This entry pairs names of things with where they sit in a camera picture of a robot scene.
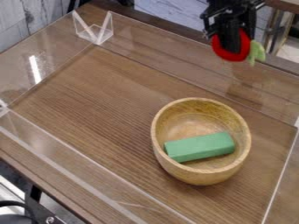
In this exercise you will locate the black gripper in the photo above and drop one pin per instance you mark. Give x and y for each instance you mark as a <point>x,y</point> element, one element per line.
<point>227,16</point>

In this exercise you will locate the red plush fruit green leaf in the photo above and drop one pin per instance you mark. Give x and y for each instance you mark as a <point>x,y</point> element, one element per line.
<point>251,50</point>

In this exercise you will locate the metal table leg background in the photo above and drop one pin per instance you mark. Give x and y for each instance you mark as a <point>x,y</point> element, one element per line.
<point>277,30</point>

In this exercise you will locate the light wooden bowl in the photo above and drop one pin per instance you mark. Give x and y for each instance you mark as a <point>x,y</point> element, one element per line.
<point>197,117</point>

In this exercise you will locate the green rectangular block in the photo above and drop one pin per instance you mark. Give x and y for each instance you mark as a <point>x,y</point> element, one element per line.
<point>199,147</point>

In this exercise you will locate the clear acrylic corner bracket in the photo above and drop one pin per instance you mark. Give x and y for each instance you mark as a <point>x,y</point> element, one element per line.
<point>94,33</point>

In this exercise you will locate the clear acrylic enclosure walls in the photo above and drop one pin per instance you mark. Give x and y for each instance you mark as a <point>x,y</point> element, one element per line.
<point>78,103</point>

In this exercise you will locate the black table frame clamp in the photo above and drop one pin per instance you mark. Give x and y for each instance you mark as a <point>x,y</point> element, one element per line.
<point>43,215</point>

